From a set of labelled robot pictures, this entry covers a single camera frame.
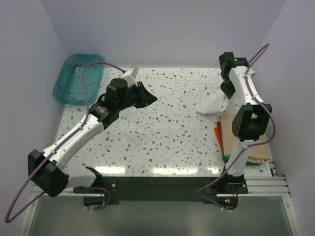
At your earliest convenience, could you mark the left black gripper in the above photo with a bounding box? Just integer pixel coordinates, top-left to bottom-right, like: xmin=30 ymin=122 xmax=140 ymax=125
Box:
xmin=117 ymin=82 xmax=158 ymax=112

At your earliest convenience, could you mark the white printed t shirt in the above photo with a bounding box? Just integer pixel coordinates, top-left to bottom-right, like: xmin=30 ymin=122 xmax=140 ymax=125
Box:
xmin=195 ymin=68 xmax=257 ymax=116

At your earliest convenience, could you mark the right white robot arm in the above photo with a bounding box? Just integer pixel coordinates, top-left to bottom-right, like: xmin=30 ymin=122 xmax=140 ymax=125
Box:
xmin=219 ymin=52 xmax=272 ymax=193

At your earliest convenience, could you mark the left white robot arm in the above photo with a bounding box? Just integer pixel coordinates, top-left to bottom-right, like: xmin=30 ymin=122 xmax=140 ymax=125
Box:
xmin=28 ymin=78 xmax=157 ymax=197

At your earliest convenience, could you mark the orange folded t shirt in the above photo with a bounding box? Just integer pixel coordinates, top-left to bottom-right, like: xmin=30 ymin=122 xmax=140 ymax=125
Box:
xmin=214 ymin=121 xmax=223 ymax=155

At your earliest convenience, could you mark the teal plastic basket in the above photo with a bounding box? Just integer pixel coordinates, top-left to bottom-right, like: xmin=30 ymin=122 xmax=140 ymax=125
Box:
xmin=53 ymin=54 xmax=105 ymax=106

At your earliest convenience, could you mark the green folded t shirt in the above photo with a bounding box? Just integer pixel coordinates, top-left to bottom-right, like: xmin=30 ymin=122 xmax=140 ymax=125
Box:
xmin=221 ymin=147 xmax=264 ymax=166

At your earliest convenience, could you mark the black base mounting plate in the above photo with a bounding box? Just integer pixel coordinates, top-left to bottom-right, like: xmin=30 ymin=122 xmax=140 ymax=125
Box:
xmin=73 ymin=175 xmax=249 ymax=209

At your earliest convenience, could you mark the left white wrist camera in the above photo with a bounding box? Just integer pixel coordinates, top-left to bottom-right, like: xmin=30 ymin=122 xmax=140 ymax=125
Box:
xmin=122 ymin=66 xmax=139 ymax=87

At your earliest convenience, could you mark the aluminium frame rail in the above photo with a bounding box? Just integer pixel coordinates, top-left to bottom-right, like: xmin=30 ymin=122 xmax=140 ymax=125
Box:
xmin=31 ymin=159 xmax=292 ymax=197

